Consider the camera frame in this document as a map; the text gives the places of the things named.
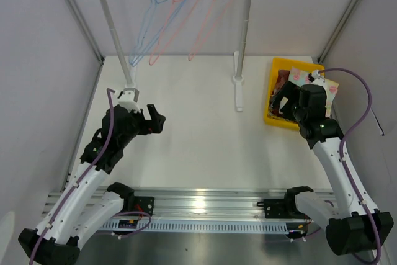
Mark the blue wire hanger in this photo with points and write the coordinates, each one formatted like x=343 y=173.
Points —
x=143 y=45
x=176 y=6

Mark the pink wire hanger middle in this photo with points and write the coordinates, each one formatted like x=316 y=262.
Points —
x=171 y=33

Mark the red plaid skirt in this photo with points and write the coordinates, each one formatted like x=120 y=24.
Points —
x=282 y=78

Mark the pink wire hanger right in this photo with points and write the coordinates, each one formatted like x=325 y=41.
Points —
x=214 y=16

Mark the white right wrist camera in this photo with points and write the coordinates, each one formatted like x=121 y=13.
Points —
x=316 y=78

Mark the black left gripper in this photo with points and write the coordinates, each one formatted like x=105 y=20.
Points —
x=147 y=125

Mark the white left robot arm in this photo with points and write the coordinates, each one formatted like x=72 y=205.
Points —
x=61 y=235

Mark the white slotted cable duct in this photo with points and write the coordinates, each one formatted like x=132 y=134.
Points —
x=198 y=226

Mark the blue wire hanger behind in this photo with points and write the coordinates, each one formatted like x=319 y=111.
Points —
x=176 y=6

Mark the floral pastel skirt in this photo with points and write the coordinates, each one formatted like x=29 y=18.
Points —
x=300 y=78

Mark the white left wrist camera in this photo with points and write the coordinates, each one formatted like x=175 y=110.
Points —
x=128 y=99

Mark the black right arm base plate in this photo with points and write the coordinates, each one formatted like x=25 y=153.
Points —
x=280 y=209

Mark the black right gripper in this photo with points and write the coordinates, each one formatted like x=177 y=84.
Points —
x=288 y=90

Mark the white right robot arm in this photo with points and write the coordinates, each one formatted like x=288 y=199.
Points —
x=355 y=224

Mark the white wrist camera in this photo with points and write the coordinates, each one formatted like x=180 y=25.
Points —
x=128 y=99
x=316 y=78

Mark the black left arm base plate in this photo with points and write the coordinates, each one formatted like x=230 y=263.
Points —
x=140 y=203

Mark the yellow plastic bin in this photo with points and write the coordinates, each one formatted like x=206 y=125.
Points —
x=278 y=64

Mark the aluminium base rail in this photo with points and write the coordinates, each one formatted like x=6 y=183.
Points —
x=202 y=204

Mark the pink wire hanger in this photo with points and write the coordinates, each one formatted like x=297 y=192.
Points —
x=214 y=16
x=171 y=33

